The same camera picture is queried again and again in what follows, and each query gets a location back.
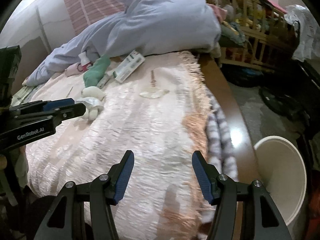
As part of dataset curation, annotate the green towel cloth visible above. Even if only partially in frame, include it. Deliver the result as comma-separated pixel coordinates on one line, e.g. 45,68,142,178
83,55,111,88

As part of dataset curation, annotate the green white medicine box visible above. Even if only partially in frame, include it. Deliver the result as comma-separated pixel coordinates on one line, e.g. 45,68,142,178
113,50,145,83

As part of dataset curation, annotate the white plastic wrapper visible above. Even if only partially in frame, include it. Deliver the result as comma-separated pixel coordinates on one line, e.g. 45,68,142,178
75,97,104,112

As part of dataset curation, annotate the small green white box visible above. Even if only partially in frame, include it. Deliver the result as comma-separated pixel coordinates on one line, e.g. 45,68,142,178
97,74,111,89

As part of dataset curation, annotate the cream round trash bin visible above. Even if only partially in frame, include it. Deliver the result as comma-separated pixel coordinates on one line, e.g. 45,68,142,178
254,135,307,225

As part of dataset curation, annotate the pink rolled pouch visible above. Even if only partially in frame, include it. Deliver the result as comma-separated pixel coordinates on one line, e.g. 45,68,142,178
65,62,83,77

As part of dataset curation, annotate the white pink-label bottle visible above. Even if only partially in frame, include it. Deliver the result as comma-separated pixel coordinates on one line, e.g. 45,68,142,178
79,51,92,72

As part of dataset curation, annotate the grey striped blanket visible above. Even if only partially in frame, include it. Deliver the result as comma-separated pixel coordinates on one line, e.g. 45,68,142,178
206,91,238,181

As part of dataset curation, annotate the pink quilted bedspread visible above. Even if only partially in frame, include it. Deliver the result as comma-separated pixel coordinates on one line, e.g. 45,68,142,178
26,51,210,239

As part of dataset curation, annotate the grey-blue duvet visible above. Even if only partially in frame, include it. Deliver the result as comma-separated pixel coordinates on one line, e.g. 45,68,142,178
24,0,221,87

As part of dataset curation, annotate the white crumpled plastic bag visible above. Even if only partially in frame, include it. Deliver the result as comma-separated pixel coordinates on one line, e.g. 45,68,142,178
284,4,319,62

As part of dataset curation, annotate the wooden baby crib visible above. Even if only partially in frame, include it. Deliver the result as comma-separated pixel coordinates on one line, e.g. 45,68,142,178
206,0,297,72

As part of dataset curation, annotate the wooden bed frame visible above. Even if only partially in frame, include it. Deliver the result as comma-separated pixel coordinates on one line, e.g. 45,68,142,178
198,53,261,183

